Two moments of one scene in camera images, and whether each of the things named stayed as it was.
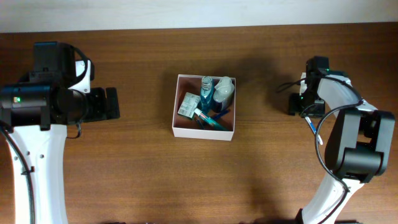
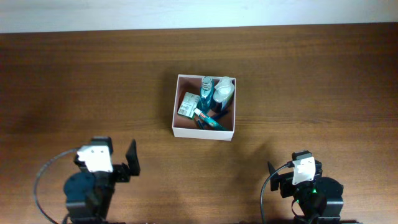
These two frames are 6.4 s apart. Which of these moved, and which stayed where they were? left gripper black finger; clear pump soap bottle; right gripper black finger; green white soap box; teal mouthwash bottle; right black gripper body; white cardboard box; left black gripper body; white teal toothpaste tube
Moved: right black gripper body; left black gripper body; right gripper black finger; left gripper black finger
Stayed: green white soap box; white cardboard box; teal mouthwash bottle; white teal toothpaste tube; clear pump soap bottle
